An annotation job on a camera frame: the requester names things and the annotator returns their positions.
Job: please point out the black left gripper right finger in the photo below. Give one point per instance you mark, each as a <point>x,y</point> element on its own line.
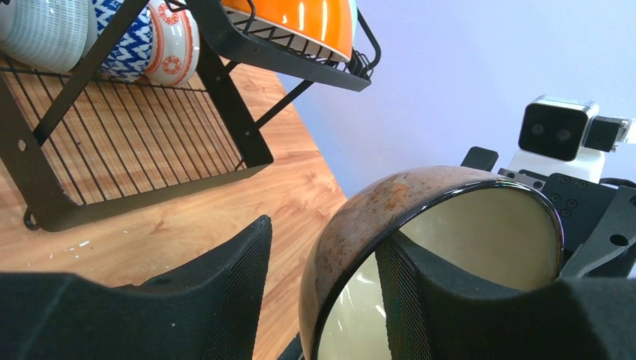
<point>435,310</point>

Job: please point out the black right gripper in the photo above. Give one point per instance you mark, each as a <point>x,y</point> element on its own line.
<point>597,214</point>

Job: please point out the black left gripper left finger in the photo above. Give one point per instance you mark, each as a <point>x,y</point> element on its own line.
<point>208,308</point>

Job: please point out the black wire dish rack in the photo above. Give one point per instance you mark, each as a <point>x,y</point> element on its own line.
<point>81,148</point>

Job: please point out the orange floral pattern bowl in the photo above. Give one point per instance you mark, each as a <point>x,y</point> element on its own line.
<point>175,46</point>

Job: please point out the white orange bowl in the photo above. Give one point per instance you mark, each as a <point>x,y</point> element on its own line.
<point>322,29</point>

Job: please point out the teal dashed pattern bowl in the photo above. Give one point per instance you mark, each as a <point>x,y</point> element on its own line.
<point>46,35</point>

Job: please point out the celadon green bowl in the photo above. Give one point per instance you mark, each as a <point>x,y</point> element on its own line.
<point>355,15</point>

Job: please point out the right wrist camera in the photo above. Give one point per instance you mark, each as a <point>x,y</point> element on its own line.
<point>570,137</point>

